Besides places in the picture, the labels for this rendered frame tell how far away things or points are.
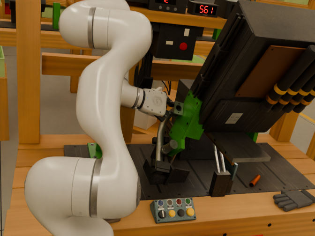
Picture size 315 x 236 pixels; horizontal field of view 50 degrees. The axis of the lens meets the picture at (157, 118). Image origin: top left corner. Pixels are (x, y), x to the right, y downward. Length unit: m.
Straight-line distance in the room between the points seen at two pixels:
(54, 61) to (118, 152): 0.97
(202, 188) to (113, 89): 0.80
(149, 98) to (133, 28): 0.53
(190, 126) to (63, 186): 0.73
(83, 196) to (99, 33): 0.38
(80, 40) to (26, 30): 0.65
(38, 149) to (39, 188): 0.93
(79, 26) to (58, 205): 0.41
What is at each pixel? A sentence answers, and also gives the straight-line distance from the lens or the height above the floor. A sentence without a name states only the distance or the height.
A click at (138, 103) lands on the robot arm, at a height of 1.23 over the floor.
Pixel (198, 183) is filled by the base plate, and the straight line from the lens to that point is 1.47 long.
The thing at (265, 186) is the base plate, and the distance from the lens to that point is 1.59.
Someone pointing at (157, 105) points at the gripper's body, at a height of 1.22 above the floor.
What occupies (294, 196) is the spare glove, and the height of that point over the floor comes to 0.93.
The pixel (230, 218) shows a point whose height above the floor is 0.90.
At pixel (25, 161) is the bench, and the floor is 0.88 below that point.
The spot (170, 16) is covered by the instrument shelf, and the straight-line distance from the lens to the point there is 1.41.
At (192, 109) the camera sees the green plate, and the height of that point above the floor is 1.23.
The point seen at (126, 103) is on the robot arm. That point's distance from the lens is 1.27.
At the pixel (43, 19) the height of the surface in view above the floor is 0.24.
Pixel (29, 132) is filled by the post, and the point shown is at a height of 0.94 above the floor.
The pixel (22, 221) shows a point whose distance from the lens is 1.22.
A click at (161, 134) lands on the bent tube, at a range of 1.44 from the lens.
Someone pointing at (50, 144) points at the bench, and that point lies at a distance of 1.65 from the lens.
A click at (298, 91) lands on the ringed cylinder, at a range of 1.26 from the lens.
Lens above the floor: 1.71
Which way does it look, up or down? 24 degrees down
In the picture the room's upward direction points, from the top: 9 degrees clockwise
